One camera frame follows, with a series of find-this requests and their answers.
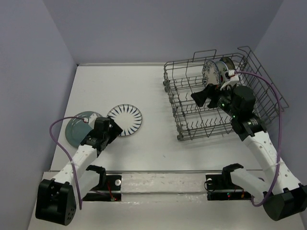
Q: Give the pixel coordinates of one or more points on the dark striped rim plate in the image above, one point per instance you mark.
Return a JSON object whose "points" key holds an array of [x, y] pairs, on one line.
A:
{"points": [[228, 62]]}

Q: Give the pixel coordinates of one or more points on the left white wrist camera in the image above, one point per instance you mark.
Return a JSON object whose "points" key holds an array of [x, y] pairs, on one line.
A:
{"points": [[91, 120]]}

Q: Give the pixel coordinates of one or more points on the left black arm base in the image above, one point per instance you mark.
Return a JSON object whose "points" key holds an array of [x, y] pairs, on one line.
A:
{"points": [[109, 192]]}

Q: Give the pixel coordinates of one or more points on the blue floral pattern plate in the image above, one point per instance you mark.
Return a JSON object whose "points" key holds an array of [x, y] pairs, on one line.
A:
{"points": [[210, 73]]}

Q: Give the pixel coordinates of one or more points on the white strawberry pattern plate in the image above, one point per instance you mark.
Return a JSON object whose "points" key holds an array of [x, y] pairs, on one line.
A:
{"points": [[223, 71]]}

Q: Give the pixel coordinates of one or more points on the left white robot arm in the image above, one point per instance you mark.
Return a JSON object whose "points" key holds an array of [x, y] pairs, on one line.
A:
{"points": [[58, 198]]}

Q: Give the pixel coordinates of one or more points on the white blue striped plate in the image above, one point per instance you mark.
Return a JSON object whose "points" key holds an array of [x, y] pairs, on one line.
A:
{"points": [[128, 117]]}

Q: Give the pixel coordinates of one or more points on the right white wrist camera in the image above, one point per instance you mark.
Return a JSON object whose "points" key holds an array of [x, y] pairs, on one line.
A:
{"points": [[234, 79]]}

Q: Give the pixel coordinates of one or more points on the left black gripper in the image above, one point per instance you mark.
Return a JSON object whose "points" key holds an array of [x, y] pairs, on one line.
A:
{"points": [[115, 130]]}

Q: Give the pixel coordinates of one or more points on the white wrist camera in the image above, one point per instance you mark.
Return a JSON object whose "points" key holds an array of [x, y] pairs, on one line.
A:
{"points": [[234, 79], [91, 120]]}

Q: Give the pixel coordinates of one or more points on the grey wire dish rack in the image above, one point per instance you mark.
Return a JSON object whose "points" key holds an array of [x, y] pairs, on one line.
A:
{"points": [[184, 77]]}

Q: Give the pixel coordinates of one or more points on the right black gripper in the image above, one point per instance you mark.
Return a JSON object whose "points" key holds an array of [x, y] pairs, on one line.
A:
{"points": [[210, 90]]}

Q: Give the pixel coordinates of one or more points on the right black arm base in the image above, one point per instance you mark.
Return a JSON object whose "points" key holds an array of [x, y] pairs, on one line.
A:
{"points": [[217, 190]]}

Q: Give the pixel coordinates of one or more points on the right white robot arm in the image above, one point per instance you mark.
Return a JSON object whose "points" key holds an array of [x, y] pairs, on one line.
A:
{"points": [[282, 195]]}

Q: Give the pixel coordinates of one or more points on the plain teal plate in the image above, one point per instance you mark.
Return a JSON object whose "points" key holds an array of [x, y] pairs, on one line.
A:
{"points": [[76, 130]]}

